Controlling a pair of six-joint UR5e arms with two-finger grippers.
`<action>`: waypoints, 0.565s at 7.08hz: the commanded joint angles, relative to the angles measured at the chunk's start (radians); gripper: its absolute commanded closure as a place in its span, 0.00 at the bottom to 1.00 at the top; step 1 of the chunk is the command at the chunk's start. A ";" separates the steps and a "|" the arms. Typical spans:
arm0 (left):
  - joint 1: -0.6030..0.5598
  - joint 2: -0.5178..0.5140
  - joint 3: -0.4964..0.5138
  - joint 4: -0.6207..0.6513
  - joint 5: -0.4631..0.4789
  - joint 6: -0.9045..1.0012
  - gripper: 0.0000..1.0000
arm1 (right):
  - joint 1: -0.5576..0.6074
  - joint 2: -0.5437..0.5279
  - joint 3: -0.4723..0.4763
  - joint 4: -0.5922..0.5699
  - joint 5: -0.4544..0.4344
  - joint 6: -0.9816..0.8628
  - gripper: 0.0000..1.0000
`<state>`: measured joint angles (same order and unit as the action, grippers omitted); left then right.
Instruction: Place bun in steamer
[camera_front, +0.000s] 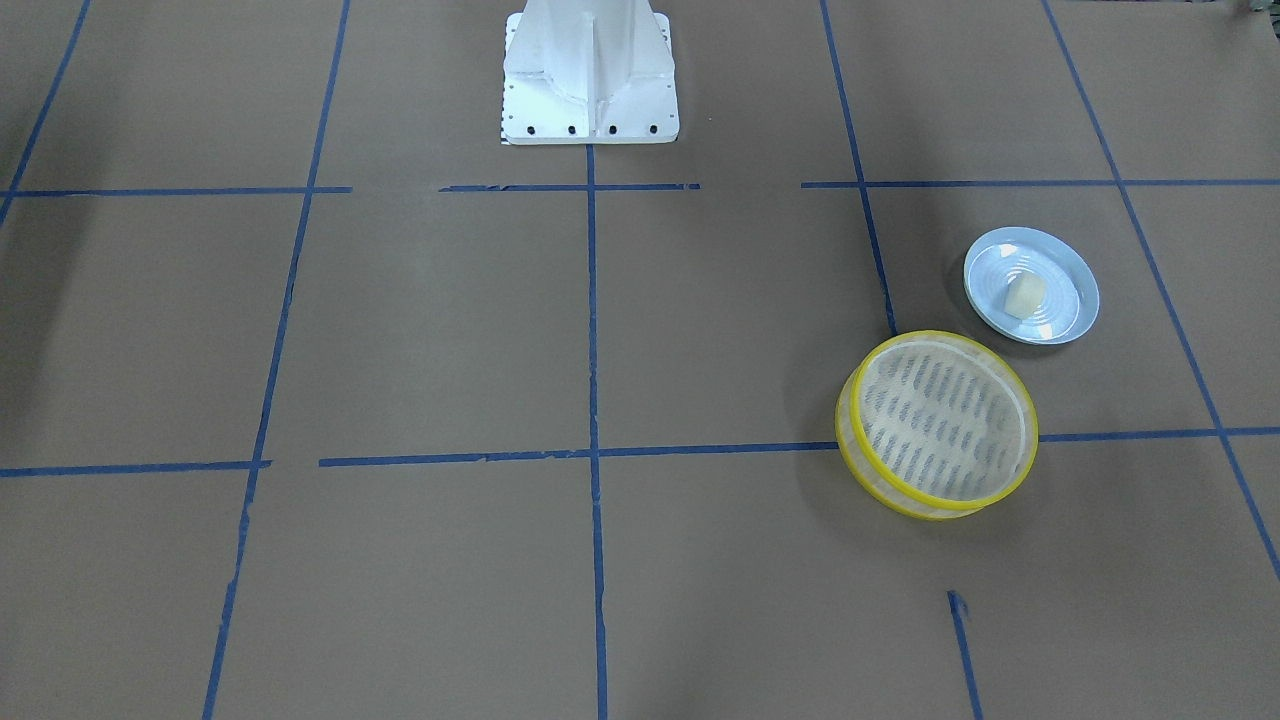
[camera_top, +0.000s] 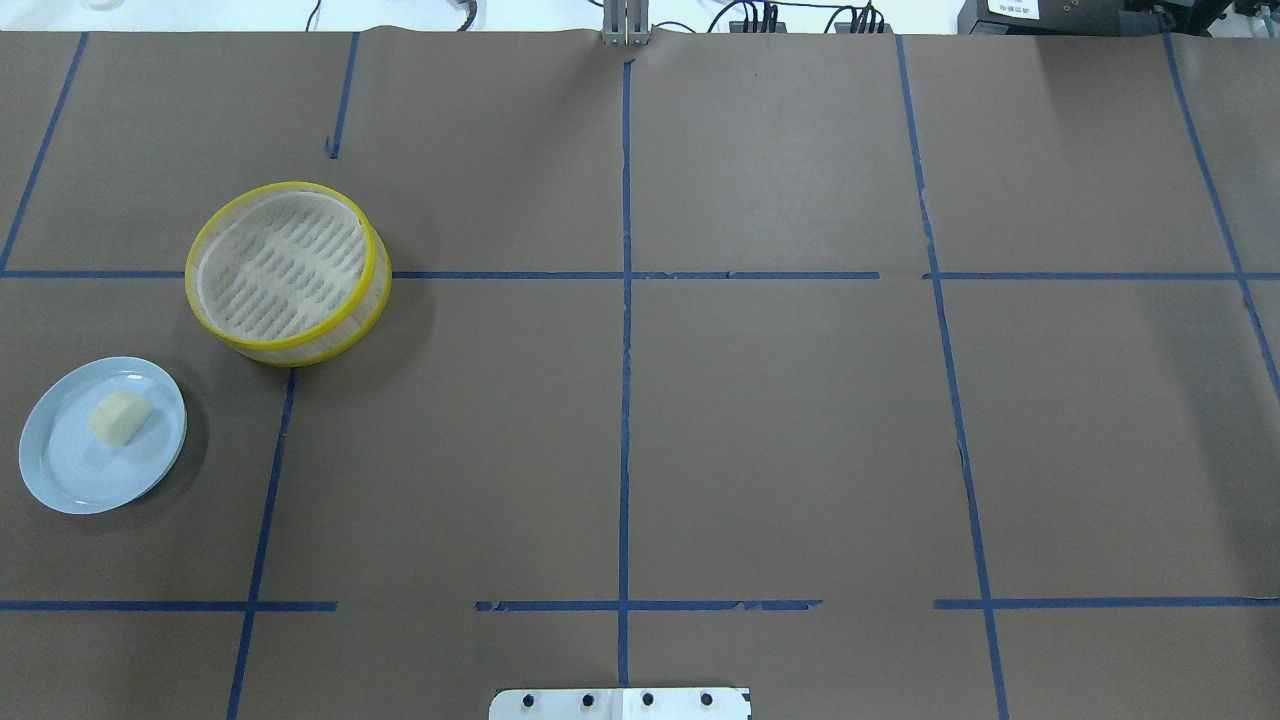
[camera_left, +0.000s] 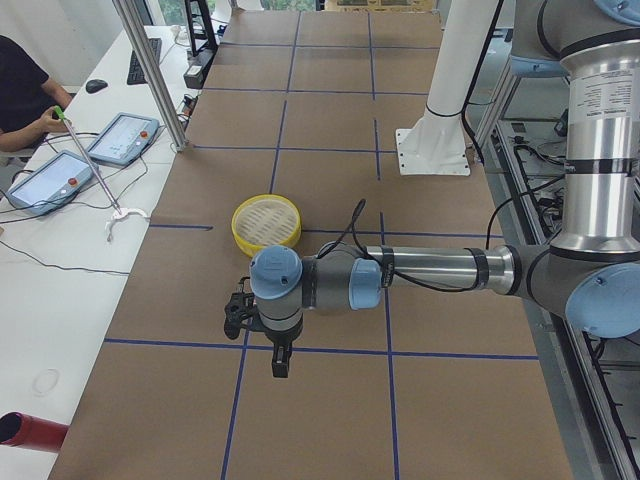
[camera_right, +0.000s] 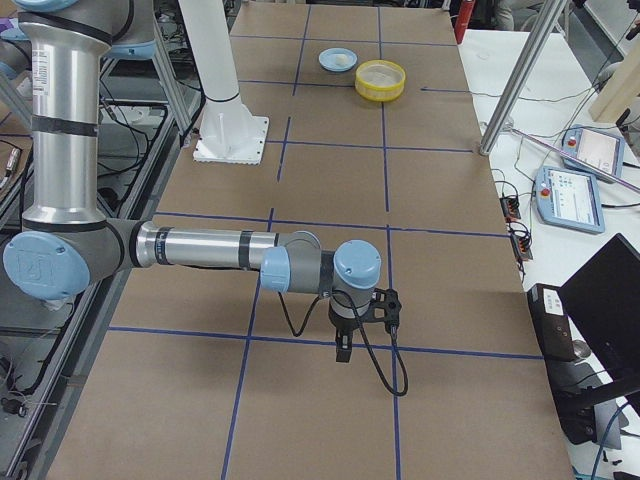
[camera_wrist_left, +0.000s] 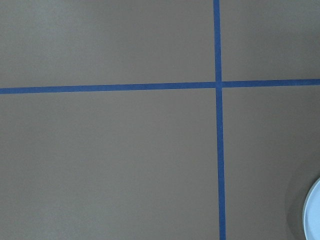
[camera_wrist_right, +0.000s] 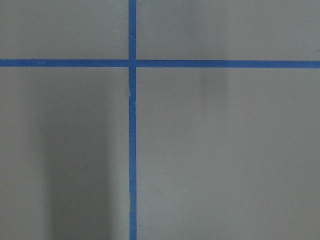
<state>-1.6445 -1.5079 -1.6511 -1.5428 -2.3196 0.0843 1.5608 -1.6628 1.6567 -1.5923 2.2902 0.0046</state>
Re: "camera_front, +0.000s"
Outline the yellow bamboo steamer basket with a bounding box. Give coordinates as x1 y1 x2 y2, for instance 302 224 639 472
835 331 1041 521

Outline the light blue plate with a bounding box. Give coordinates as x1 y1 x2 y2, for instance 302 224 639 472
963 225 1100 346

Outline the white steamed bun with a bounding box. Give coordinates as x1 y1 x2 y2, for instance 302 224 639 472
1004 272 1047 322

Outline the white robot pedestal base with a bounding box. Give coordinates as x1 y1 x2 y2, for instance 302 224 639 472
500 1 681 146

